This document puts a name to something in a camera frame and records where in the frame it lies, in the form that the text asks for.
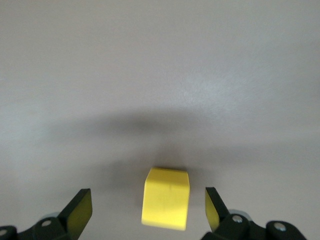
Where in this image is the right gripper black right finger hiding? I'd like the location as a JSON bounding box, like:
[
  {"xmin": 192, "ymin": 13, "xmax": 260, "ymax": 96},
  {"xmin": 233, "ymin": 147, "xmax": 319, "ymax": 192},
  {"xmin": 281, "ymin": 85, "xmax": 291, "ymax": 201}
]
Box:
[{"xmin": 201, "ymin": 186, "xmax": 308, "ymax": 240}]

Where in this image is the yellow block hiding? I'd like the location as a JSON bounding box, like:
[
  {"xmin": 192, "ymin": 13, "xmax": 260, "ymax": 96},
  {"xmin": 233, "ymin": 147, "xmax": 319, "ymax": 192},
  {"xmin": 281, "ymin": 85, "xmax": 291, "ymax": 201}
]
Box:
[{"xmin": 141, "ymin": 166, "xmax": 190, "ymax": 231}]

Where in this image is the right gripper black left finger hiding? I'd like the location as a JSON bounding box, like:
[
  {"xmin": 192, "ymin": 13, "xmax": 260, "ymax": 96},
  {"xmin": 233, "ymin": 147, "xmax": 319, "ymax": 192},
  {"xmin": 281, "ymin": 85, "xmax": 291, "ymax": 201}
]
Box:
[{"xmin": 0, "ymin": 188, "xmax": 94, "ymax": 240}]

